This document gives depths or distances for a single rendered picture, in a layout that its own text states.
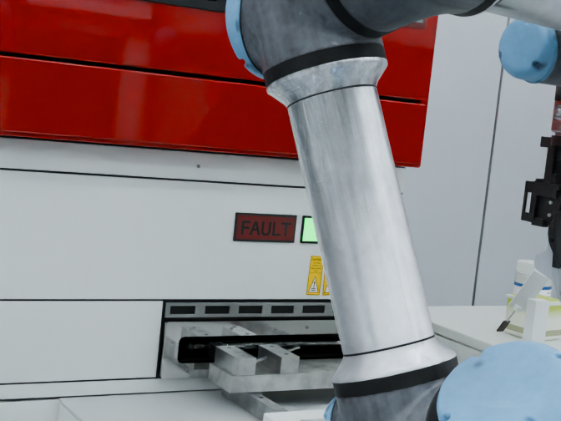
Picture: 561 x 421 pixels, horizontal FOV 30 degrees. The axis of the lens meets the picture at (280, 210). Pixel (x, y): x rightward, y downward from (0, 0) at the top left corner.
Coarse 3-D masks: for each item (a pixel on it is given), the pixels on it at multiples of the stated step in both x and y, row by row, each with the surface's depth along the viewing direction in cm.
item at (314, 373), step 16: (224, 368) 168; (256, 368) 170; (304, 368) 173; (320, 368) 175; (336, 368) 176; (224, 384) 166; (240, 384) 165; (256, 384) 166; (272, 384) 168; (288, 384) 169; (304, 384) 171; (320, 384) 172
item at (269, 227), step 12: (240, 216) 174; (252, 216) 175; (264, 216) 176; (276, 216) 178; (240, 228) 175; (252, 228) 176; (264, 228) 177; (276, 228) 178; (288, 228) 179; (288, 240) 179
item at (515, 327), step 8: (512, 296) 176; (544, 296) 179; (552, 304) 173; (560, 304) 175; (512, 312) 176; (520, 312) 175; (552, 312) 174; (560, 312) 175; (512, 320) 176; (520, 320) 175; (552, 320) 174; (560, 320) 176; (512, 328) 176; (520, 328) 175; (552, 328) 175; (560, 328) 176; (520, 336) 175; (552, 336) 175; (560, 336) 176
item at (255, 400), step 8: (224, 392) 174; (256, 392) 167; (232, 400) 171; (240, 400) 168; (248, 400) 166; (256, 400) 164; (264, 400) 163; (248, 408) 166; (256, 408) 164; (264, 408) 162; (272, 408) 159; (280, 408) 160; (256, 416) 164
